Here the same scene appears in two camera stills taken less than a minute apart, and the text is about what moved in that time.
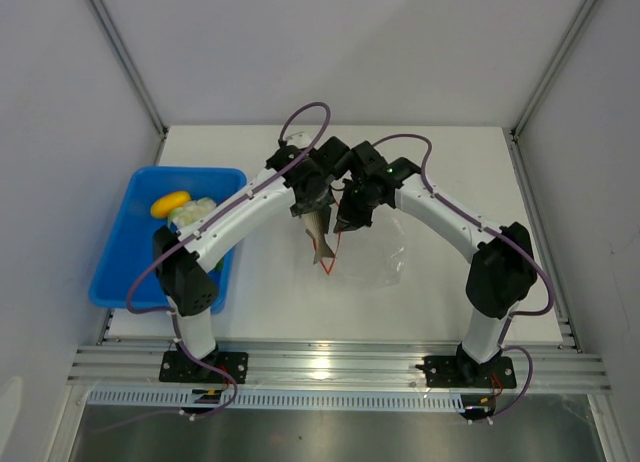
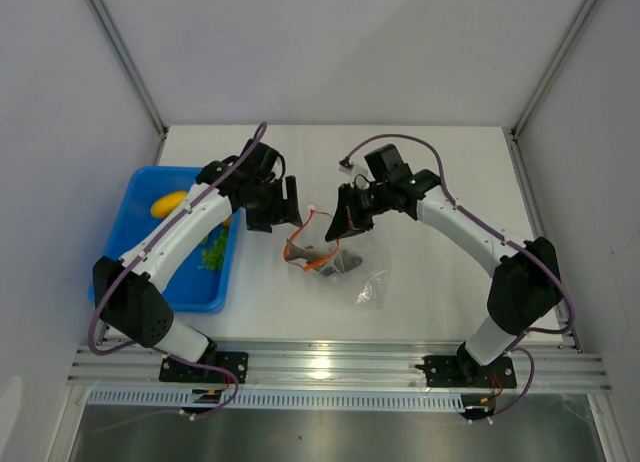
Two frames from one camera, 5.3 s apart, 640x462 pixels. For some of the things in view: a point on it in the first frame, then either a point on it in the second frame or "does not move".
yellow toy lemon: [161, 208] does not move
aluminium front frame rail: [341, 366] does not move
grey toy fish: [321, 245] -> [327, 262]
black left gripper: [305, 207] -> [286, 211]
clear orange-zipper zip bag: [371, 255] -> [318, 246]
